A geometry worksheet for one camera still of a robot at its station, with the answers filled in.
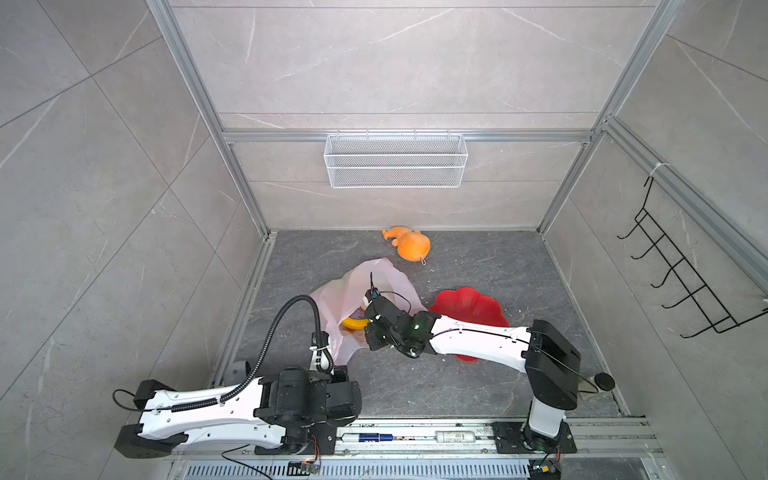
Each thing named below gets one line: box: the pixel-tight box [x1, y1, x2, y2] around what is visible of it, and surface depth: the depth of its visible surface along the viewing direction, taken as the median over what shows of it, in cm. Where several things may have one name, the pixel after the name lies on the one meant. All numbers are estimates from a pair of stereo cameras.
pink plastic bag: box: [310, 258, 428, 365], surface depth 78 cm
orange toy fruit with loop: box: [382, 227, 431, 266], surface depth 109 cm
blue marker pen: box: [358, 433, 394, 442], surface depth 75 cm
